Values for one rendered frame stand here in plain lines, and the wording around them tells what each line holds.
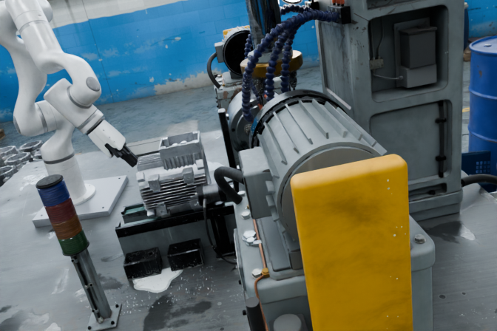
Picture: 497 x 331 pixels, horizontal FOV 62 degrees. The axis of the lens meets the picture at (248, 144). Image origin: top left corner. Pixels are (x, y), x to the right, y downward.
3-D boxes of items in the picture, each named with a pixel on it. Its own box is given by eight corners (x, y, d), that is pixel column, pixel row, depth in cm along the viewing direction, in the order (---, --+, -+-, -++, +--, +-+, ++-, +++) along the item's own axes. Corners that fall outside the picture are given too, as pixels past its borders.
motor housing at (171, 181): (213, 186, 143) (201, 135, 136) (214, 214, 125) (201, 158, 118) (155, 198, 142) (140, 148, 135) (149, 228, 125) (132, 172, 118)
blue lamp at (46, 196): (73, 190, 99) (66, 174, 97) (66, 203, 93) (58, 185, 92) (48, 196, 99) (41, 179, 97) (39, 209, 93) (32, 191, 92)
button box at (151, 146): (177, 152, 155) (174, 139, 156) (173, 148, 148) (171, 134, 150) (132, 162, 154) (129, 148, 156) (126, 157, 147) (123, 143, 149)
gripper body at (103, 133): (88, 125, 132) (114, 150, 136) (79, 137, 123) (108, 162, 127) (104, 111, 131) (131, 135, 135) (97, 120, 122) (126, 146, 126)
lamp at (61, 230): (85, 222, 102) (79, 207, 101) (78, 236, 97) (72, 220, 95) (61, 227, 102) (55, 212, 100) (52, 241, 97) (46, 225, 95)
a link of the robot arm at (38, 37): (67, 8, 126) (111, 94, 122) (41, 39, 133) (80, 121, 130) (41, 3, 118) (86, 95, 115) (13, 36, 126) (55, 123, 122)
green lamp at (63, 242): (91, 238, 104) (85, 222, 102) (85, 252, 98) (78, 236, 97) (67, 243, 104) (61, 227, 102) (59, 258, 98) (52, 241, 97)
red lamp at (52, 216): (79, 207, 101) (73, 190, 99) (72, 220, 95) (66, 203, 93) (55, 212, 100) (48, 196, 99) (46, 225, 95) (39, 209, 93)
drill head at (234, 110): (285, 127, 185) (276, 72, 176) (304, 159, 151) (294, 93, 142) (230, 138, 184) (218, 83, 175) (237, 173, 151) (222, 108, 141)
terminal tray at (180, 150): (203, 150, 133) (199, 129, 131) (204, 163, 124) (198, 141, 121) (166, 158, 133) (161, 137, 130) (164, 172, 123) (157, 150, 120)
